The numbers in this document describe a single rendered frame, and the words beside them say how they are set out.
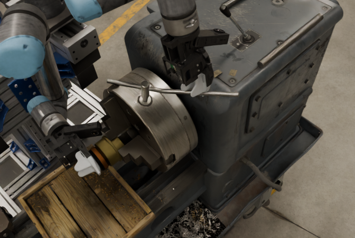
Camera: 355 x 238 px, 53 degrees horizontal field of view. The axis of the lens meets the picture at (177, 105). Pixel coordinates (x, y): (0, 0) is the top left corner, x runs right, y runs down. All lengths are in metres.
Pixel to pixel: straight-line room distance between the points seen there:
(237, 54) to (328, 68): 1.85
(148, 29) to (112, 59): 1.76
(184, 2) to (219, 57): 0.36
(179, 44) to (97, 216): 0.67
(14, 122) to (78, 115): 0.80
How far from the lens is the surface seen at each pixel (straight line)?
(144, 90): 0.91
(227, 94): 0.88
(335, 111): 2.61
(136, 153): 1.04
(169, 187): 1.24
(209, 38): 0.81
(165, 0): 0.71
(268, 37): 1.10
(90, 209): 1.24
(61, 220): 1.25
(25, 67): 0.98
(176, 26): 0.73
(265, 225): 2.12
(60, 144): 1.10
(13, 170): 2.27
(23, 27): 0.99
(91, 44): 1.43
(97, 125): 1.11
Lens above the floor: 1.99
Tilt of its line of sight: 53 degrees down
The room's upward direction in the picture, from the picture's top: 6 degrees counter-clockwise
